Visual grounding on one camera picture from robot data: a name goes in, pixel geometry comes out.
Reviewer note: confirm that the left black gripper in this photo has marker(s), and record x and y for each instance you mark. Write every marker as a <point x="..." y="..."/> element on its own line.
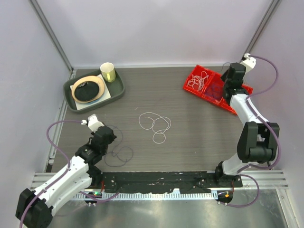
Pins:
<point x="112" y="137"/>

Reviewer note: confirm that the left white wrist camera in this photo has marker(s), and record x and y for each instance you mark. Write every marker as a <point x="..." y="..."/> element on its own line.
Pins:
<point x="92" y="123"/>

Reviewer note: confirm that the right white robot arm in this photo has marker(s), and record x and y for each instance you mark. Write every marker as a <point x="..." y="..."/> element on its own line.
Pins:
<point x="258" y="142"/>

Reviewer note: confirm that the red plastic divided bin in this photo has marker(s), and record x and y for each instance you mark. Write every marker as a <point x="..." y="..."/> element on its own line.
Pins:
<point x="208" y="85"/>

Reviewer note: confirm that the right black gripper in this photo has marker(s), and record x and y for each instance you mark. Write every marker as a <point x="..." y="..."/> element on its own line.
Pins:
<point x="223" y="77"/>

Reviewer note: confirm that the dark green plastic tray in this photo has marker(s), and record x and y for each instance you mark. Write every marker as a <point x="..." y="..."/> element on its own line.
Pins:
<point x="116" y="89"/>

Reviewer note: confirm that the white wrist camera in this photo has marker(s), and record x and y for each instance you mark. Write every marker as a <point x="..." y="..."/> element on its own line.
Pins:
<point x="248" y="61"/>
<point x="92" y="123"/>

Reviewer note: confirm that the slotted cable duct rail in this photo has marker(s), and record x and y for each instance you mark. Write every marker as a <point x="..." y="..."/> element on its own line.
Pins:
<point x="175" y="195"/>

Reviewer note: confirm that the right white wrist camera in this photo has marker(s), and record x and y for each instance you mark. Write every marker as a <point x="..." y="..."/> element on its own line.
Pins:
<point x="248" y="61"/>

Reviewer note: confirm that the white paper sheet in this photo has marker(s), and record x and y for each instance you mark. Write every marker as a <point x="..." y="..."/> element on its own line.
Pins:
<point x="88" y="91"/>

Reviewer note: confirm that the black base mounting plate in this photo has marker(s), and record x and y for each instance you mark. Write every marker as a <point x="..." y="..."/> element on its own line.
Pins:
<point x="167" y="181"/>

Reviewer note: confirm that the cream yellow mug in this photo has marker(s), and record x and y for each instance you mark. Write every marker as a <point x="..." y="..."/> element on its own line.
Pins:
<point x="108" y="72"/>

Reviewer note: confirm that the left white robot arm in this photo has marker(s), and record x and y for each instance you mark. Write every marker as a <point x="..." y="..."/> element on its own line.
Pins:
<point x="36" y="208"/>

